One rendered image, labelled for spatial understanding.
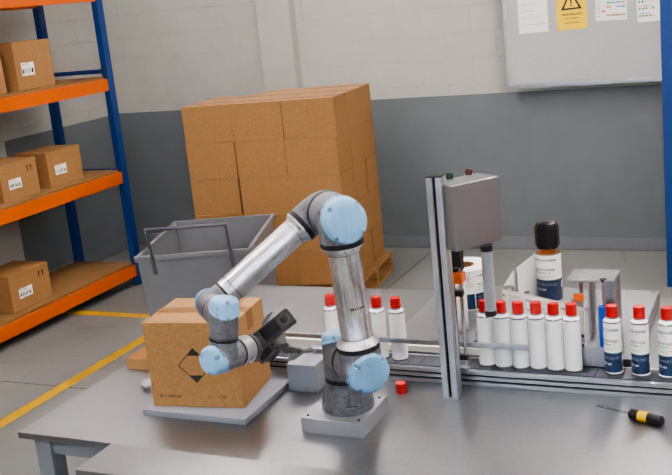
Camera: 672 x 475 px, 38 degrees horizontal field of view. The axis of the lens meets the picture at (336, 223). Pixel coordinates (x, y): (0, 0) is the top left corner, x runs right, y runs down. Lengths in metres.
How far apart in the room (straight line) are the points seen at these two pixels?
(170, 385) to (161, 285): 2.25
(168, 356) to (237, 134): 3.73
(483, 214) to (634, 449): 0.75
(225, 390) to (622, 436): 1.14
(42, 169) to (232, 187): 1.37
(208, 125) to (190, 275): 1.72
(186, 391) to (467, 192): 1.04
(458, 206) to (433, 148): 4.94
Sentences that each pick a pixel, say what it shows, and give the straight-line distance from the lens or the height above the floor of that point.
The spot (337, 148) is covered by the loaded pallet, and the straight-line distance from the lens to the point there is 6.40.
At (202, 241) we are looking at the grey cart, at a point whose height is 0.67.
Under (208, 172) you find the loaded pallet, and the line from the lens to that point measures 6.77.
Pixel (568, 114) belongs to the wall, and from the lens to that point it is 7.39.
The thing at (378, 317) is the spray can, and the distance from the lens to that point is 3.13.
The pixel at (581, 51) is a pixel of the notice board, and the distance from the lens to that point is 7.20.
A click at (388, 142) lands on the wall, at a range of 7.83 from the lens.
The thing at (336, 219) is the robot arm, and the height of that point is 1.47.
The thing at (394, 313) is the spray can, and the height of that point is 1.04.
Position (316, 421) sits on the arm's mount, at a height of 0.87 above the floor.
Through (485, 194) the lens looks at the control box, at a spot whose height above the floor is 1.43.
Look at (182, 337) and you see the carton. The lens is 3.01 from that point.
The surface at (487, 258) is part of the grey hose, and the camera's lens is 2.85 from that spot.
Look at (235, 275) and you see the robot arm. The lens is 2.62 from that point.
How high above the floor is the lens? 2.02
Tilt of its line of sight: 13 degrees down
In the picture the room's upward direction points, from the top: 6 degrees counter-clockwise
